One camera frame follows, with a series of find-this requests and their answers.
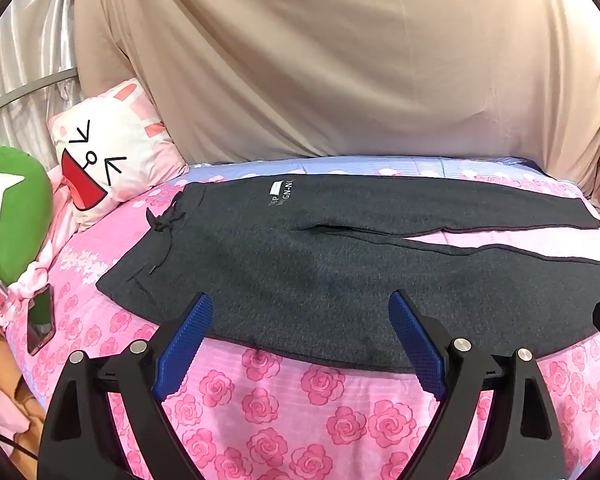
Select pink knotted cloth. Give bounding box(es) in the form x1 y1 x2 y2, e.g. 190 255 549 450
0 165 81 331

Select black cable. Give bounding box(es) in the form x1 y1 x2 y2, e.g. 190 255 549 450
0 425 41 461

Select white bunny face pillow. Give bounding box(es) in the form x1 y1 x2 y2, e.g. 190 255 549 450
47 77 188 231

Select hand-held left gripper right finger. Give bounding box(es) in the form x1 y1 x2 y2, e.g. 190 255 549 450
387 290 566 480

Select silver satin curtain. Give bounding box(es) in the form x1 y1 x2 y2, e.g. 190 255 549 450
0 0 83 151

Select grey metal rod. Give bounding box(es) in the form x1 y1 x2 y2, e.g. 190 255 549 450
0 71 78 121

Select green plush pillow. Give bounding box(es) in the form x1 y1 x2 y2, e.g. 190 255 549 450
0 142 55 286

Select black smartphone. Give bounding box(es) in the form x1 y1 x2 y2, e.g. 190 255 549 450
26 284 57 357

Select pink rose print blanket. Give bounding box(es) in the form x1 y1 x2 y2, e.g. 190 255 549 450
0 157 600 480

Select dark grey pants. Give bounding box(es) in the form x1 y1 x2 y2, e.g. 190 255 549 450
96 172 600 376

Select brown plush toy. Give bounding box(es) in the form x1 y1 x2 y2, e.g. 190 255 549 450
0 305 46 461

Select beige cloth drape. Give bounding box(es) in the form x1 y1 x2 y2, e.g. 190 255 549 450
72 0 600 186

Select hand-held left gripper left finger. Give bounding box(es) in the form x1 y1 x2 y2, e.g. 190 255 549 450
36 292 216 480

